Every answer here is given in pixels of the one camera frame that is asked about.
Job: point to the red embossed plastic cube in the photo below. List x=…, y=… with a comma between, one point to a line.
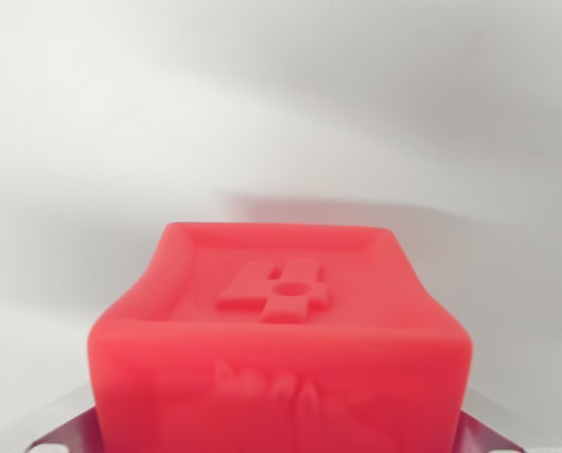
x=280, y=358

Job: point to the gripper left finger with silver black pad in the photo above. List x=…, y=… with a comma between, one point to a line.
x=75, y=431

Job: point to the gripper right finger with silver black pad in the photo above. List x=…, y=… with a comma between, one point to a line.
x=493, y=434

